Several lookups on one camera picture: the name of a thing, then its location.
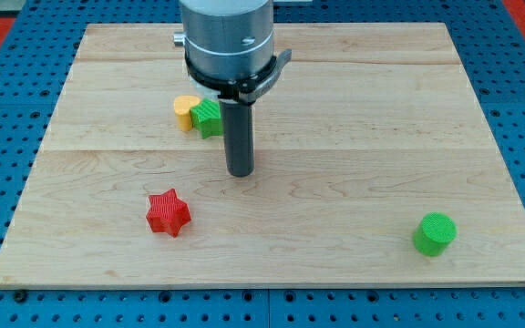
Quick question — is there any green cylinder block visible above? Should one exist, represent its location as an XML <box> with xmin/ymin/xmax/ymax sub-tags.
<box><xmin>412</xmin><ymin>212</ymin><xmax>458</xmax><ymax>257</ymax></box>

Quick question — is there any yellow heart block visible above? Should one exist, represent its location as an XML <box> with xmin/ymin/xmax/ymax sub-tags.
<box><xmin>173</xmin><ymin>95</ymin><xmax>201</xmax><ymax>132</ymax></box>

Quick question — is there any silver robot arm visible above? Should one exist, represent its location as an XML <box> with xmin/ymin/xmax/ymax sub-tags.
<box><xmin>179</xmin><ymin>0</ymin><xmax>276</xmax><ymax>94</ymax></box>

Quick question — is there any light wooden board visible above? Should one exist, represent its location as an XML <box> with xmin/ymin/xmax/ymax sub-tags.
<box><xmin>0</xmin><ymin>23</ymin><xmax>525</xmax><ymax>290</ymax></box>

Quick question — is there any black clamp ring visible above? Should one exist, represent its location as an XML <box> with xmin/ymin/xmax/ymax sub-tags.
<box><xmin>183</xmin><ymin>48</ymin><xmax>293</xmax><ymax>107</ymax></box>

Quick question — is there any green star block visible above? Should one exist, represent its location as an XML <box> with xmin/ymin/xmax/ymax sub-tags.
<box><xmin>190</xmin><ymin>98</ymin><xmax>223</xmax><ymax>138</ymax></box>

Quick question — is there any red star block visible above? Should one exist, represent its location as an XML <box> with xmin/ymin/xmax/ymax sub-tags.
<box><xmin>146</xmin><ymin>189</ymin><xmax>191</xmax><ymax>238</ymax></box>

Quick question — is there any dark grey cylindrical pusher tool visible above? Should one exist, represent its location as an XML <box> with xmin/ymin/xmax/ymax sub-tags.
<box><xmin>219</xmin><ymin>99</ymin><xmax>254</xmax><ymax>177</ymax></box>

